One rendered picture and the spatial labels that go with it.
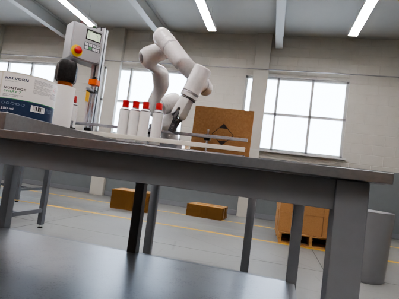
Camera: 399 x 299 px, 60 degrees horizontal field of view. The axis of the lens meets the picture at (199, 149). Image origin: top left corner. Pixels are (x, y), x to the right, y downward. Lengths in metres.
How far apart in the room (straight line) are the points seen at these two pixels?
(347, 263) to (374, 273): 2.77
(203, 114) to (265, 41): 5.70
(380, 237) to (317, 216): 1.46
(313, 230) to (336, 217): 4.05
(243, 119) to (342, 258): 1.13
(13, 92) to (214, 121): 0.94
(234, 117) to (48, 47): 7.70
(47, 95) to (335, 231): 0.96
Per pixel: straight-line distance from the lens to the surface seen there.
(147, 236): 2.94
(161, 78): 2.05
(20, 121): 1.07
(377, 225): 3.42
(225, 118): 1.75
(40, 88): 1.24
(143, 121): 1.65
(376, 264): 3.49
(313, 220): 4.76
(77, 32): 1.98
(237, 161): 0.69
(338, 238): 0.73
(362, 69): 7.46
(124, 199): 5.86
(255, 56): 7.29
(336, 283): 0.75
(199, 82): 1.60
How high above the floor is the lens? 0.79
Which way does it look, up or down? 3 degrees up
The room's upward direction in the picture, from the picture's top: 7 degrees clockwise
